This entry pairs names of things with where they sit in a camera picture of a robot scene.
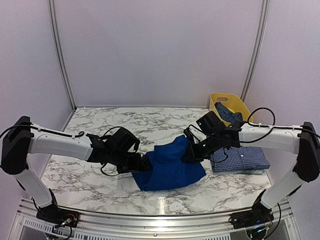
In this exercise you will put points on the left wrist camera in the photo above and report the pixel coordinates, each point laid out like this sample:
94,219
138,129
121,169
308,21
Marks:
123,140

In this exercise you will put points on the blue checked folded shirt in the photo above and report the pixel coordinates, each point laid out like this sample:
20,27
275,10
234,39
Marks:
239,159

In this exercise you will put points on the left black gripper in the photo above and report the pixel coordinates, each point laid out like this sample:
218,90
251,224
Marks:
135,166

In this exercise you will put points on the aluminium wall profile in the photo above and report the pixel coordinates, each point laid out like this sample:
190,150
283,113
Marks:
256,49
59,54

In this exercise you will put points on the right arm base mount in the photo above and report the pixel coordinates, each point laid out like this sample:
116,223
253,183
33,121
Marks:
249,218

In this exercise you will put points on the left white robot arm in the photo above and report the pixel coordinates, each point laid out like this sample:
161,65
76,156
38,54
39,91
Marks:
25,137

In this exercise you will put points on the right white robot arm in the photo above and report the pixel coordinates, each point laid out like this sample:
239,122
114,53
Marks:
300,140

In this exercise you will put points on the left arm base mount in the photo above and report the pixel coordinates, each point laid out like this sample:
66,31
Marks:
70,217

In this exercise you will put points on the right aluminium wall profile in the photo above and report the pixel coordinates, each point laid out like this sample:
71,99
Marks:
256,49

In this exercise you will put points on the left aluminium wall profile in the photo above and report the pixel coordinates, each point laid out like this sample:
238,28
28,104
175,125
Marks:
59,54

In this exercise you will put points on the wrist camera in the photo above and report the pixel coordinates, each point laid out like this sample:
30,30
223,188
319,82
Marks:
211,124
123,140

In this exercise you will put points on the blue pleated skirt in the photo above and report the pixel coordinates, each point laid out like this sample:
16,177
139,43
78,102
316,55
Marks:
168,171

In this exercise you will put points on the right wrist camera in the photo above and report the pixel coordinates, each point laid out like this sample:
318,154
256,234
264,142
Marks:
211,124

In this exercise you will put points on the aluminium table front rail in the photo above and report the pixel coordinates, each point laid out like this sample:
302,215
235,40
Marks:
209,226

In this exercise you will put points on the grey-blue crumpled garment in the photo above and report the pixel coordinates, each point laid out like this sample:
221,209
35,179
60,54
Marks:
227,115

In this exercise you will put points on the yellow plastic basket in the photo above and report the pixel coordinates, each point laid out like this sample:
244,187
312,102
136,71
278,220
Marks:
232,102

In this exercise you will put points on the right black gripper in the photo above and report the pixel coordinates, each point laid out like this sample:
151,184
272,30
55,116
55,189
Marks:
195,157

